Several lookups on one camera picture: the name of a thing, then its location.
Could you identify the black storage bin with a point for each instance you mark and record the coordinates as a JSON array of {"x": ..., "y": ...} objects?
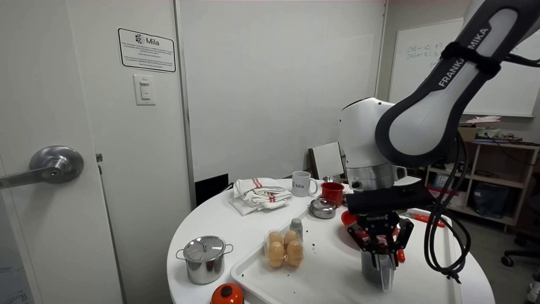
[{"x": 487, "y": 200}]

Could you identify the white cloth with red stripes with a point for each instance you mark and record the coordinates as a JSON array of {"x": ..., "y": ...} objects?
[{"x": 258, "y": 195}]

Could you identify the small orange round shaker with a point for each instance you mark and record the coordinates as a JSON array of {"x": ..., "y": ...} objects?
[{"x": 227, "y": 295}]

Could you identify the small grey salt shaker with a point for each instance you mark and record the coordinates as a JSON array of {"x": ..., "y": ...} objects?
[{"x": 295, "y": 229}]

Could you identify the white wall sign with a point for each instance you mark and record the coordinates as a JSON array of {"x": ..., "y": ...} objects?
[{"x": 145, "y": 50}]

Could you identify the red mug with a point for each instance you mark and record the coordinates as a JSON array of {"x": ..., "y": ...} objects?
[{"x": 330, "y": 194}]

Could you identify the black box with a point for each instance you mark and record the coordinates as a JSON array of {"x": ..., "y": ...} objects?
[{"x": 211, "y": 188}]

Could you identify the white plastic tray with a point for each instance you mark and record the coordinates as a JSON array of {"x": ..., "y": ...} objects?
[{"x": 325, "y": 276}]

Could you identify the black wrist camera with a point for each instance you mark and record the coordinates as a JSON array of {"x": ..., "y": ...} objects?
[{"x": 388, "y": 202}]

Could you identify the steel pot with lid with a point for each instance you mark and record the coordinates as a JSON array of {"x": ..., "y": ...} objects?
[{"x": 202, "y": 264}]

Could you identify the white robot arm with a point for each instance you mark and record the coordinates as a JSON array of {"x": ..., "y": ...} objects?
[{"x": 427, "y": 119}]

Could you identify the small steel bowl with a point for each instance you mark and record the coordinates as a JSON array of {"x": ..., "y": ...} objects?
[{"x": 322, "y": 209}]

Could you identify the small white panel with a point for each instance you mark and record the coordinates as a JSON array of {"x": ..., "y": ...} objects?
[{"x": 327, "y": 161}]

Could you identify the white light switch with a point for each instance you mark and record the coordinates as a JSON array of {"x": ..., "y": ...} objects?
[{"x": 143, "y": 90}]

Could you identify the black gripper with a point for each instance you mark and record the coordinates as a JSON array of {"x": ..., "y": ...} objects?
[{"x": 381, "y": 222}]

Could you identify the large wall whiteboard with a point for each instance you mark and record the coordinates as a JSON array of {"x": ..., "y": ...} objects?
[{"x": 415, "y": 57}]

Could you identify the red bowl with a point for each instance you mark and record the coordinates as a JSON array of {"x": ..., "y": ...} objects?
[{"x": 347, "y": 217}]

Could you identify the white door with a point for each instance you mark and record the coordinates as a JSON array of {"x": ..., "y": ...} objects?
[{"x": 44, "y": 85}]

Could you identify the wooden shelf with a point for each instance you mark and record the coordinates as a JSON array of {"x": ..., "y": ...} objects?
[{"x": 506, "y": 145}]

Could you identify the white mug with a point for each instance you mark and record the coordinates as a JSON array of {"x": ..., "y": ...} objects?
[{"x": 302, "y": 183}]

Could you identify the small dark cup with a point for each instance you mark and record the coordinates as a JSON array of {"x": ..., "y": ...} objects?
[{"x": 373, "y": 271}]

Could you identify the black office chair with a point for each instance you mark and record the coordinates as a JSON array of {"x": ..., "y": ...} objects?
[{"x": 519, "y": 258}]

